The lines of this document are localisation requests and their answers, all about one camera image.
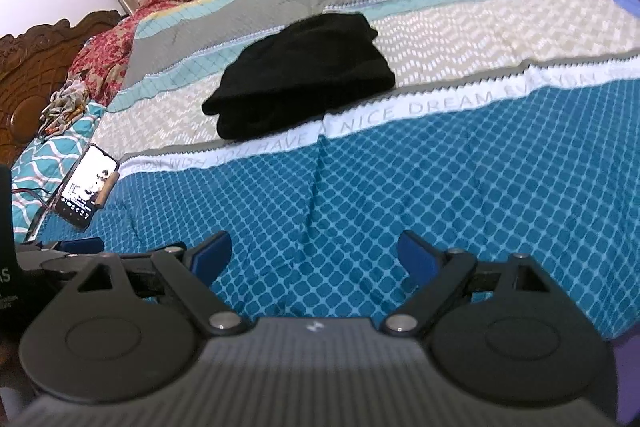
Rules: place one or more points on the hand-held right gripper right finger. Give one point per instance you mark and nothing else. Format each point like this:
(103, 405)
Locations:
(415, 253)

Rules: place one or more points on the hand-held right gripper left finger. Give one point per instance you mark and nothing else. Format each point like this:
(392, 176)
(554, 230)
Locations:
(212, 253)

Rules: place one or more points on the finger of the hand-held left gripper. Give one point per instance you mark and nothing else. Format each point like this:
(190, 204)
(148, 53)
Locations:
(80, 246)

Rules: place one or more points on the black pants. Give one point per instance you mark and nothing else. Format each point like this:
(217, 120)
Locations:
(300, 77)

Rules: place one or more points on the black smartphone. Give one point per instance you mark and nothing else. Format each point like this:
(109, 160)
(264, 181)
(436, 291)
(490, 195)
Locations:
(86, 189)

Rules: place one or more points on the patterned teal grey bed sheet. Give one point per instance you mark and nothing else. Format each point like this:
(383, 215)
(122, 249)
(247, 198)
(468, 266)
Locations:
(425, 187)

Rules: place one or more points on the teal white wave pattern pillow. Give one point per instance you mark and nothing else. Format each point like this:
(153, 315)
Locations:
(40, 157)

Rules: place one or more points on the floral multicolour scarf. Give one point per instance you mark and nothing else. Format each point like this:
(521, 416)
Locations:
(65, 99)

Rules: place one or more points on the carved wooden headboard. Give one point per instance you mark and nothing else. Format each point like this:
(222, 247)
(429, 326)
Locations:
(30, 77)

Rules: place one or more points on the red floral blanket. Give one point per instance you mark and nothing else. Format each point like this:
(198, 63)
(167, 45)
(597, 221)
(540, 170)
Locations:
(110, 47)

